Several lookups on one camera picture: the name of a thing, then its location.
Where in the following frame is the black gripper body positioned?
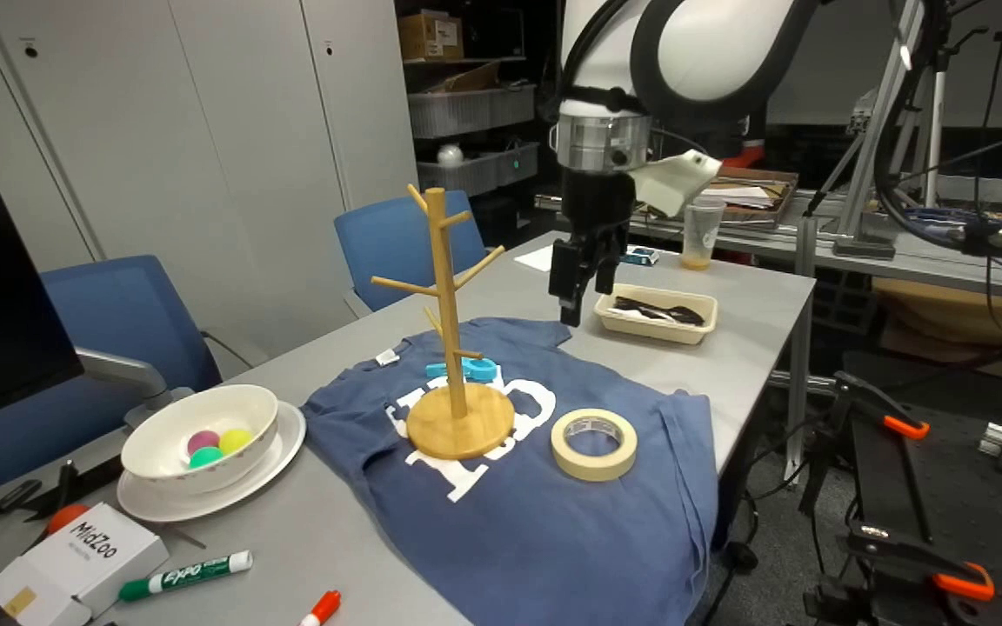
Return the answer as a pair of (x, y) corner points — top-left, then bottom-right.
(558, 168), (639, 259)

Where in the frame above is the beige masking tape roll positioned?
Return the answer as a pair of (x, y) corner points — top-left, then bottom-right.
(545, 404), (645, 488)

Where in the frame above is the wooden peg hanger stand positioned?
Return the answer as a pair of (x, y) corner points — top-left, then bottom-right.
(364, 181), (519, 461)

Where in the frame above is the black plastic cutlery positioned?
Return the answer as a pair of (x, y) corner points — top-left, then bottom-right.
(613, 291), (710, 332)

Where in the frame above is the beige cutlery tray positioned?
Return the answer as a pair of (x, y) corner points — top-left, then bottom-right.
(592, 281), (725, 351)

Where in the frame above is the clear plastic cup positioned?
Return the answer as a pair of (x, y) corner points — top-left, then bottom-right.
(678, 198), (725, 276)

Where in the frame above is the gray storage bin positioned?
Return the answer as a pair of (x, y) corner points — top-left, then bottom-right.
(414, 138), (551, 198)
(402, 81), (539, 142)

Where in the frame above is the turquoise plastic clip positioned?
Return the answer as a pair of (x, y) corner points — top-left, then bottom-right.
(422, 354), (503, 387)

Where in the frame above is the stack of books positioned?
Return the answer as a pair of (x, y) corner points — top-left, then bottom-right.
(705, 162), (805, 228)

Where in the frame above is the blue office chair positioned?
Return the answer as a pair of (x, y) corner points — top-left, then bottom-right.
(330, 189), (492, 318)
(0, 250), (227, 506)

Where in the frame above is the blue printed t-shirt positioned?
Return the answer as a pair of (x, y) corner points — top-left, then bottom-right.
(298, 318), (725, 626)

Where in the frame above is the silver tripod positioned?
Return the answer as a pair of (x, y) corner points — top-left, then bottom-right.
(793, 0), (959, 262)

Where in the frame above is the orange black clamp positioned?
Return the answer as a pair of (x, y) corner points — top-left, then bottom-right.
(846, 517), (1002, 609)
(831, 368), (935, 445)

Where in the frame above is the yellow disc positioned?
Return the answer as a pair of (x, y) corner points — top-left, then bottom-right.
(217, 424), (258, 455)

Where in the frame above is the pink disc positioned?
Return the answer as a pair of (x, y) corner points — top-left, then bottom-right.
(184, 429), (227, 459)

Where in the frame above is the red marker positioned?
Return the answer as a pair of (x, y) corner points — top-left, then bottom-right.
(298, 584), (345, 626)

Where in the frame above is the white bowl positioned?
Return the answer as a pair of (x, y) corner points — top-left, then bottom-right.
(117, 381), (284, 492)

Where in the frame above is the green marker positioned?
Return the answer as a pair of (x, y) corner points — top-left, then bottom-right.
(113, 546), (258, 609)

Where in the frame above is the small white cardboard box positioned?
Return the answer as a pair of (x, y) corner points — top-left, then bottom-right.
(0, 496), (174, 626)

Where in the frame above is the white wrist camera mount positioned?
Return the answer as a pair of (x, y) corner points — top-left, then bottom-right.
(626, 147), (726, 223)

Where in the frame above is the black table cable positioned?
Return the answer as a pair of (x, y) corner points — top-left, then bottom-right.
(0, 459), (75, 548)

